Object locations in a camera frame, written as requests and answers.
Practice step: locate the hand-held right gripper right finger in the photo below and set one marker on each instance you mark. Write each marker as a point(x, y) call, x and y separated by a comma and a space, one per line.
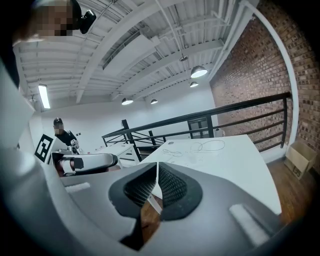
point(220, 200)

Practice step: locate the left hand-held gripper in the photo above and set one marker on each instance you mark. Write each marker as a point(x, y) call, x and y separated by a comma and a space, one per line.
point(44, 148)

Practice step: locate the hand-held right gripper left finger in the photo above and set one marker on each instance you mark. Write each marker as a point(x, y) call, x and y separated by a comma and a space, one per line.
point(95, 200)

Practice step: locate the white background table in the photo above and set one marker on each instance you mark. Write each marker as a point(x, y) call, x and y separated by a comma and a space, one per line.
point(120, 151)

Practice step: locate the small dome pendant lamp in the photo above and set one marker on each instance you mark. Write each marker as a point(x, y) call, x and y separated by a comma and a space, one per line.
point(127, 101)
point(194, 84)
point(154, 101)

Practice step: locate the small round grey disc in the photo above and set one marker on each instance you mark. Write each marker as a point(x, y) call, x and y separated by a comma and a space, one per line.
point(170, 143)

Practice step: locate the dark glass door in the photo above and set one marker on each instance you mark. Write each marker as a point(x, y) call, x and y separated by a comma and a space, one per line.
point(198, 127)

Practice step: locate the fluorescent tube ceiling light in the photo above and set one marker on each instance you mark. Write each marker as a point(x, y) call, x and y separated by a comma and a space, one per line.
point(44, 96)

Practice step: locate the black metal railing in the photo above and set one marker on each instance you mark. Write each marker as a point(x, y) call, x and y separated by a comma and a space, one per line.
point(210, 112)

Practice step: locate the brown cardboard box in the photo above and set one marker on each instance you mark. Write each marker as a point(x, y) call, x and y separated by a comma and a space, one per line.
point(300, 160)

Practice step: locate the large dome pendant lamp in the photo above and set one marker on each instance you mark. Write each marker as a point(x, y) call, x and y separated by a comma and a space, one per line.
point(199, 72)

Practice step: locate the white ceiling air duct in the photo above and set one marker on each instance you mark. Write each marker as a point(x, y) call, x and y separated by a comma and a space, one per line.
point(130, 53)

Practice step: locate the black head-worn camera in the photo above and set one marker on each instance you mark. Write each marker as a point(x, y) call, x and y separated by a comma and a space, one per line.
point(87, 21)

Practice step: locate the white wall pipe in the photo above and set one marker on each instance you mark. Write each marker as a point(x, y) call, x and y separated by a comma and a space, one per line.
point(287, 65)

